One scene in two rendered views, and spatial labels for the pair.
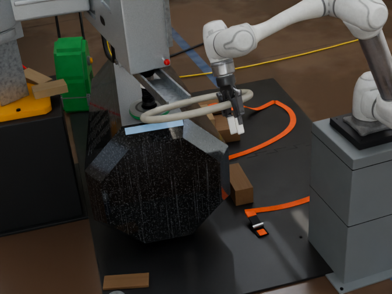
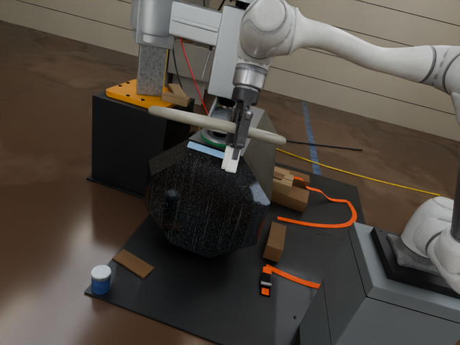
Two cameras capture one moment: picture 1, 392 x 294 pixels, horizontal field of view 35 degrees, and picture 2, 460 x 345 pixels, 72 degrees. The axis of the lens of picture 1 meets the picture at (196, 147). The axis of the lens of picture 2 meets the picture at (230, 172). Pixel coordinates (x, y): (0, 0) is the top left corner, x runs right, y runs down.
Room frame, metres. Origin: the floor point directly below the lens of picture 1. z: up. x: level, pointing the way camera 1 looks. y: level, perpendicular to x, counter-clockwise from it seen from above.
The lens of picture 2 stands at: (1.35, -0.44, 1.58)
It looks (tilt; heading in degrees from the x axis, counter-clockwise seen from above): 29 degrees down; 19
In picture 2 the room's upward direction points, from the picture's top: 14 degrees clockwise
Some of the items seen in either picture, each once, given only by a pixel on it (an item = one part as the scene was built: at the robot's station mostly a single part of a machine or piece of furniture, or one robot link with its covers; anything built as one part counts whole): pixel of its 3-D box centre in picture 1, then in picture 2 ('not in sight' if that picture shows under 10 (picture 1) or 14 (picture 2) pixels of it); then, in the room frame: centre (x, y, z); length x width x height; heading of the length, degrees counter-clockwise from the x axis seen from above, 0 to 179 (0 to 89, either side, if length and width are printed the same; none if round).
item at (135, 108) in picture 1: (149, 107); (219, 135); (2.92, 0.23, 0.87); 0.21 x 0.21 x 0.01
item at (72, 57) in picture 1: (72, 57); not in sight; (4.74, 0.96, 0.43); 0.35 x 0.35 x 0.87; 87
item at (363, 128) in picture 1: (365, 117); (415, 247); (2.64, -0.85, 0.87); 0.22 x 0.18 x 0.06; 17
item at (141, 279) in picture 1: (126, 281); (133, 263); (2.51, 0.44, 0.02); 0.25 x 0.10 x 0.01; 89
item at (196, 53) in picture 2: not in sight; (198, 68); (6.04, 2.20, 0.43); 1.30 x 0.62 x 0.86; 17
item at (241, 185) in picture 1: (237, 184); (274, 241); (3.27, -0.25, 0.07); 0.30 x 0.12 x 0.12; 12
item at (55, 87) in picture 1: (49, 88); (176, 98); (3.38, 0.85, 0.81); 0.20 x 0.10 x 0.05; 110
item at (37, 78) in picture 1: (34, 76); (176, 90); (3.58, 0.98, 0.80); 0.20 x 0.10 x 0.05; 55
